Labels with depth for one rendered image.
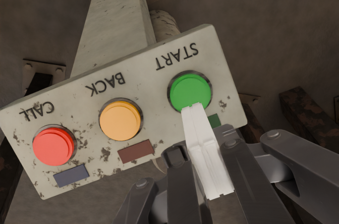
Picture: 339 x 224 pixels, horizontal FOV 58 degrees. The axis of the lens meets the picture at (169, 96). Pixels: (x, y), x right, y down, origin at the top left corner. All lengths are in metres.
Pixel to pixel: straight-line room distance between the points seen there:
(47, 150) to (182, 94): 0.15
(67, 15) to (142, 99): 0.63
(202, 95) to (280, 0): 0.73
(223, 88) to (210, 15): 0.63
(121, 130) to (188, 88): 0.08
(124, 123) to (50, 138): 0.08
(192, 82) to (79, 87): 0.11
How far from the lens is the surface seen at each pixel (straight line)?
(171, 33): 0.73
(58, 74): 0.98
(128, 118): 0.30
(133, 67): 0.30
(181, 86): 0.29
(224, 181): 0.16
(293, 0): 1.01
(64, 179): 0.36
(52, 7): 0.91
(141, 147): 0.32
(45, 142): 0.33
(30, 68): 0.98
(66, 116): 0.33
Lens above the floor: 0.85
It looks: 56 degrees down
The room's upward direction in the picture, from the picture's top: 166 degrees clockwise
